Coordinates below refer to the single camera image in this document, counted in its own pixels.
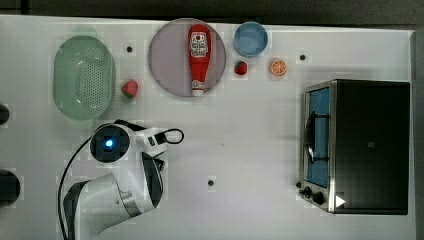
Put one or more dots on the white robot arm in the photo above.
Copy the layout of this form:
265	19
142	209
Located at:
133	186

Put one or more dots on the dark red plush strawberry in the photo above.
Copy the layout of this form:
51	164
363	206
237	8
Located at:
241	68

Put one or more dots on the grey round plate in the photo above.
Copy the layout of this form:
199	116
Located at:
169	58

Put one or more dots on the red plush ketchup bottle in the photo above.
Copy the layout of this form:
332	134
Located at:
199	51

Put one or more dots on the plush orange slice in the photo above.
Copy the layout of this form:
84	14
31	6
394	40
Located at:
278	67

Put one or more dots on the light red plush strawberry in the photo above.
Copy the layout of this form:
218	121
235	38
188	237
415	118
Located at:
130	89

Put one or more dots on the blue bowl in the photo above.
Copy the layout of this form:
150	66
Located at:
250	39

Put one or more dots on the green perforated colander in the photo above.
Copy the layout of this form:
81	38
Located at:
84	78

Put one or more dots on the black toaster oven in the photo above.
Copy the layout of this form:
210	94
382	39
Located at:
356	147

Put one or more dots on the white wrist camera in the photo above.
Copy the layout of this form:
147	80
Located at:
154	141

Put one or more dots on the black green camera mount post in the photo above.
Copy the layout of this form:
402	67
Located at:
10	188

